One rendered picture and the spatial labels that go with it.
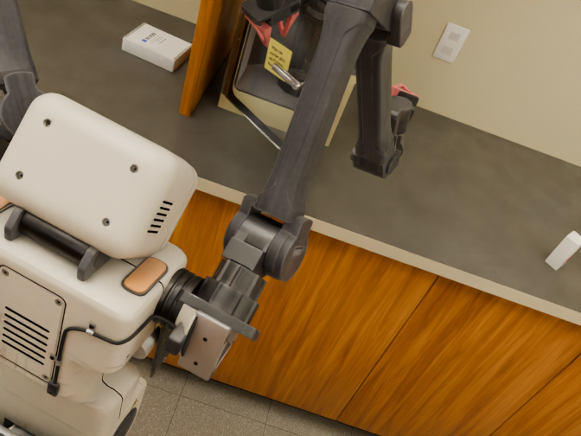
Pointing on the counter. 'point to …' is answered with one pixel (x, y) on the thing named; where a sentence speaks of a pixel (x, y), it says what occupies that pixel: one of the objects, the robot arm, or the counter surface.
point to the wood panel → (208, 48)
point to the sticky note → (277, 53)
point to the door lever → (287, 76)
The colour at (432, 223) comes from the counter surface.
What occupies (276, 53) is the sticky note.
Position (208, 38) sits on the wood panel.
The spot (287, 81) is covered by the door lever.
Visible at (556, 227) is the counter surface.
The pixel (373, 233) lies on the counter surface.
